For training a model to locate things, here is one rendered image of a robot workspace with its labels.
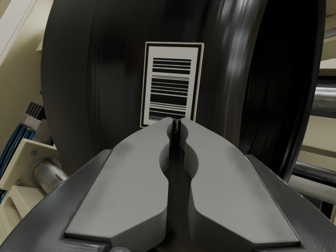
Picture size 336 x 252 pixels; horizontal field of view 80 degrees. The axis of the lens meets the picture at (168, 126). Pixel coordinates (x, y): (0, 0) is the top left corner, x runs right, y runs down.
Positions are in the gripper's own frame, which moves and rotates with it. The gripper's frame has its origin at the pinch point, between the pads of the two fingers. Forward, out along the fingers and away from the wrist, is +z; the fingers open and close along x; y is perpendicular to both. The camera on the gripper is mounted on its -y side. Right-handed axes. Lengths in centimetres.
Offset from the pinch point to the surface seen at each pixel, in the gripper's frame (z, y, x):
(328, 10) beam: 63, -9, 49
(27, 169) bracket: 19.3, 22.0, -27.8
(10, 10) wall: 384, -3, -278
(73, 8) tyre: 12.8, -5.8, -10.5
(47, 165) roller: 19.9, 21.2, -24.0
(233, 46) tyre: 5.8, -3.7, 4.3
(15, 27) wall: 368, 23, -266
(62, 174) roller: 16.8, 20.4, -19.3
